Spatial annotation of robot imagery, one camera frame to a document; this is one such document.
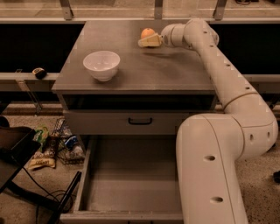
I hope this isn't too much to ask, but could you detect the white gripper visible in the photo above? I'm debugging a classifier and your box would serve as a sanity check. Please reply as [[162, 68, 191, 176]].
[[138, 24, 185, 47]]

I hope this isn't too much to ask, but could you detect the orange fruit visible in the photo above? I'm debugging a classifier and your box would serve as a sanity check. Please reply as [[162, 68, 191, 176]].
[[141, 28, 155, 39]]

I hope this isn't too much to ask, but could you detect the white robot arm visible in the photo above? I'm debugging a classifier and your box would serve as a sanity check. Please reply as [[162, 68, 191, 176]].
[[138, 18, 278, 224]]

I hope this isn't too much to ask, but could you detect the grey drawer cabinet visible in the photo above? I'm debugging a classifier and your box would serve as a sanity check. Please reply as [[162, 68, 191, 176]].
[[52, 20, 217, 147]]

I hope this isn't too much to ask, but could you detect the closed grey upper drawer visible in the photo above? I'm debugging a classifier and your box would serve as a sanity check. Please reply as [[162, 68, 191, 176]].
[[64, 110, 188, 135]]

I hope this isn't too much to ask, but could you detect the open grey lower drawer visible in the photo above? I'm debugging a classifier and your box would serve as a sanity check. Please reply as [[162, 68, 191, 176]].
[[60, 135, 183, 224]]

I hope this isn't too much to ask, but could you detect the white ceramic bowl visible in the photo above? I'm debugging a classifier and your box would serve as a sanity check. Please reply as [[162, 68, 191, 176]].
[[83, 51, 121, 81]]

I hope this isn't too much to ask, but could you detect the black tape measure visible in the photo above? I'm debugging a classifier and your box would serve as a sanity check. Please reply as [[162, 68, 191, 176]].
[[32, 67, 47, 80]]

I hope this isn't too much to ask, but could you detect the green snack bag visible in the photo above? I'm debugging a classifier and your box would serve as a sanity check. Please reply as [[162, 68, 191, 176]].
[[33, 126, 49, 152]]

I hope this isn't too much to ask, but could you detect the yellow snack bag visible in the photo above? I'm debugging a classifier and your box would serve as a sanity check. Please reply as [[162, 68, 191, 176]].
[[28, 151, 56, 170]]

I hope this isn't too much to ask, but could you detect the black chair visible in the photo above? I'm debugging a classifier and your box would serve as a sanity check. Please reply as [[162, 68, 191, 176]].
[[0, 116, 81, 224]]

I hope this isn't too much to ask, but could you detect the black drawer handle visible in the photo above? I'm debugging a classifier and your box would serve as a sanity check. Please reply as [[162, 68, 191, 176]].
[[128, 117, 153, 125]]

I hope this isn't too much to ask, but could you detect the grey metal rail frame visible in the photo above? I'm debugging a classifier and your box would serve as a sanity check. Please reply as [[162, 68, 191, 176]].
[[0, 0, 280, 108]]

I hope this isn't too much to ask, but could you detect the black floor cable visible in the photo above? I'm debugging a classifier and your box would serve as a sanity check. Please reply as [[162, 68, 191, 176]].
[[21, 167, 77, 224]]

